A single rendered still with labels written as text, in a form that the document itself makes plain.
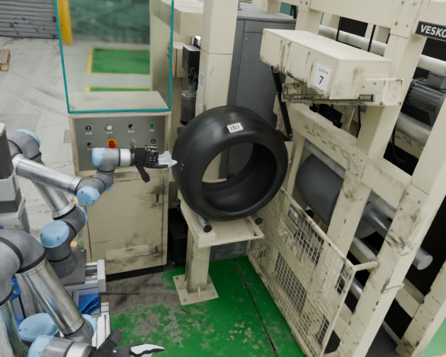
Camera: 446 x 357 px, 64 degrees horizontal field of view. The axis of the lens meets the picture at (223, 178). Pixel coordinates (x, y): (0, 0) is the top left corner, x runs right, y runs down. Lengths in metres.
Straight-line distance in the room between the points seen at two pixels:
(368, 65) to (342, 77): 0.11
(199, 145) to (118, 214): 1.00
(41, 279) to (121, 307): 1.50
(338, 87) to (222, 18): 0.67
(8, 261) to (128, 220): 1.44
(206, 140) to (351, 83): 0.62
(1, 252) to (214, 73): 1.22
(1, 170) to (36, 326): 0.51
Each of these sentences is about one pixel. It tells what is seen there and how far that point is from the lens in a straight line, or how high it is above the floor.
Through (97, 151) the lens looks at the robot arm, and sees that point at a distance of 1.56.
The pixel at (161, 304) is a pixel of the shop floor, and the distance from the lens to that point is 2.62.
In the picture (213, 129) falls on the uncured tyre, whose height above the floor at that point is 1.41.
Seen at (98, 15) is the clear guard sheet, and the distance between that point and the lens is 1.96.
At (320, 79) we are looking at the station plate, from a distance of 1.42.
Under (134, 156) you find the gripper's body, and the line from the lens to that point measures 1.57.
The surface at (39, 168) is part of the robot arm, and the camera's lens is 1.59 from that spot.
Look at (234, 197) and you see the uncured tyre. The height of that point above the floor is 0.92.
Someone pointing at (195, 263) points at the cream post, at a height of 0.31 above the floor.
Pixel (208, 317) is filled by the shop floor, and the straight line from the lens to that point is 2.56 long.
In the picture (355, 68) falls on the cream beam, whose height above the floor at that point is 1.75.
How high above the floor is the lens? 2.01
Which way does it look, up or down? 30 degrees down
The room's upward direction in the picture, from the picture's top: 7 degrees clockwise
